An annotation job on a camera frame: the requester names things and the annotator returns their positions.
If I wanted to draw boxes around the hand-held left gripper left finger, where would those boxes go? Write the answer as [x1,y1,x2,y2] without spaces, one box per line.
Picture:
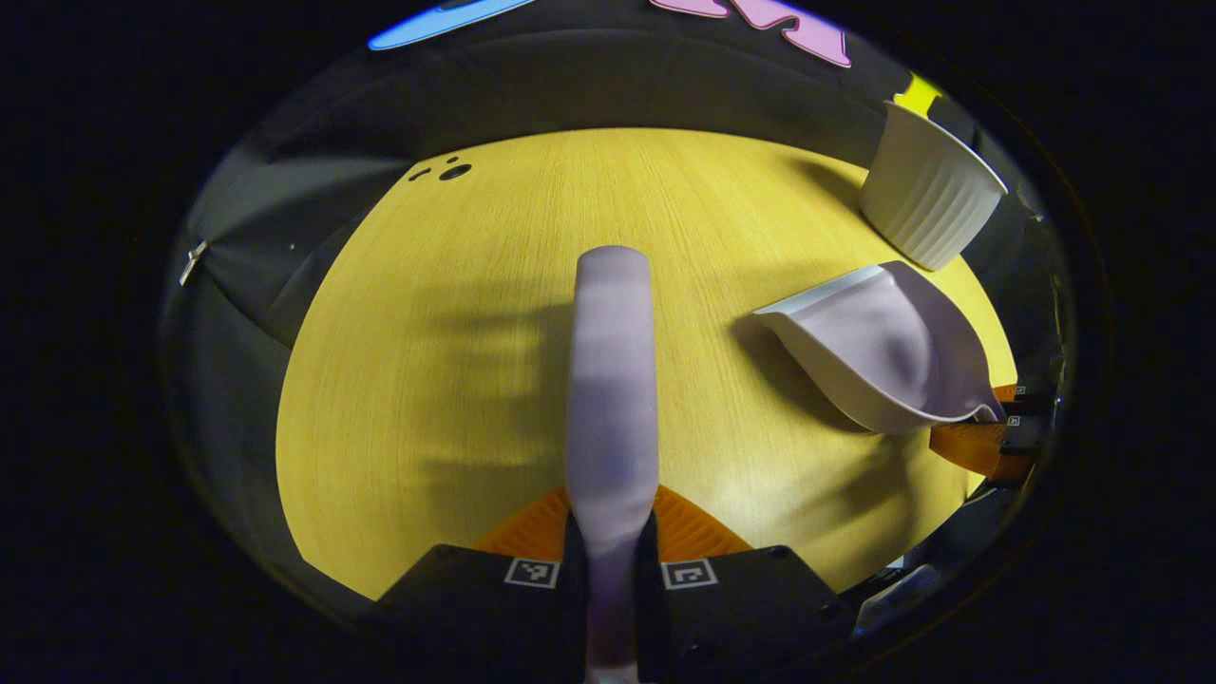
[375,484,588,680]

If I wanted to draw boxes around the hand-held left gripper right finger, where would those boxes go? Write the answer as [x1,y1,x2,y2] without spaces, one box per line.
[636,483,856,680]

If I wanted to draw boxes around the pink dustpan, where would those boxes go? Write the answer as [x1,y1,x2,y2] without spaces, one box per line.
[753,260,1006,436]

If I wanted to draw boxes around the white ribbed garbage bin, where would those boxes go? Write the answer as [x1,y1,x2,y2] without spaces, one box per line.
[859,101,1009,273]

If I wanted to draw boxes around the small pink broom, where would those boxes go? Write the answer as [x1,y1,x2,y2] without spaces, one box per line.
[565,245,659,683]

